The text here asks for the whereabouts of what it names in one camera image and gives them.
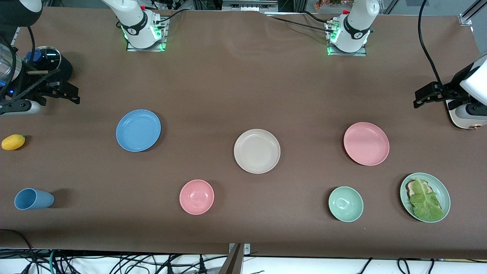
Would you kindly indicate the yellow lemon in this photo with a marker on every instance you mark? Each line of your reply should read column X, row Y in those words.
column 13, row 142

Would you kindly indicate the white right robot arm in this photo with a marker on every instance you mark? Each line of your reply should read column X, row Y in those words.
column 135, row 23

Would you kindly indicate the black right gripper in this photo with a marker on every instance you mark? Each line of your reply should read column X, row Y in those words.
column 42, row 84

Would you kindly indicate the beige toaster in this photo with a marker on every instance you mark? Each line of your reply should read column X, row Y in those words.
column 462, row 123

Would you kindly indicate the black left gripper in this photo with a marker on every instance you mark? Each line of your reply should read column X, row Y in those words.
column 452, row 91

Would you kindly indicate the dark slanted pole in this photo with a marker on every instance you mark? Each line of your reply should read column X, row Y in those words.
column 233, row 262

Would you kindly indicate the brown table cover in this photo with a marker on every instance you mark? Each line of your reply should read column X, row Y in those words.
column 228, row 95

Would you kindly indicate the green lettuce leaf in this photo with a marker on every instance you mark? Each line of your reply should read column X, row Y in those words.
column 426, row 203

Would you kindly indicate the aluminium profile rail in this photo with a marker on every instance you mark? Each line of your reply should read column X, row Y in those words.
column 466, row 18

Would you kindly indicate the grey metal frame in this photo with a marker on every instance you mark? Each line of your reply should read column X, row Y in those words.
column 247, row 5

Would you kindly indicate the blue plate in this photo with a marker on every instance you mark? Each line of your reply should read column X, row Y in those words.
column 138, row 130

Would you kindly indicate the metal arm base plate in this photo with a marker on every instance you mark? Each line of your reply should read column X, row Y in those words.
column 361, row 53
column 131, row 48

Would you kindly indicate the black pot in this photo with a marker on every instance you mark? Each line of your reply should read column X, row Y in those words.
column 67, row 70

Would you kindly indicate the green plate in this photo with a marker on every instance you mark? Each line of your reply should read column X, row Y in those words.
column 443, row 192

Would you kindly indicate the metal table bracket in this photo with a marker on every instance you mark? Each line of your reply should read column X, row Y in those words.
column 247, row 249

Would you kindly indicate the blue cup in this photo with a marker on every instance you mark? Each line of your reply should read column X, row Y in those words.
column 32, row 199

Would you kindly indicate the pink plate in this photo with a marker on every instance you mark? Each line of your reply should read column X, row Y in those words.
column 366, row 144

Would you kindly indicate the small green bowl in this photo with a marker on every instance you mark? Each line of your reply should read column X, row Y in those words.
column 346, row 204

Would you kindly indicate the small pink bowl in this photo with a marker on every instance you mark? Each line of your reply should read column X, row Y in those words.
column 196, row 197

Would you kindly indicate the toasted bread slice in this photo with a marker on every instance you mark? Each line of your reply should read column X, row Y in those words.
column 411, row 186

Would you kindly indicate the beige plate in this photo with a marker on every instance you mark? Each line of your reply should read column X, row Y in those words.
column 257, row 151

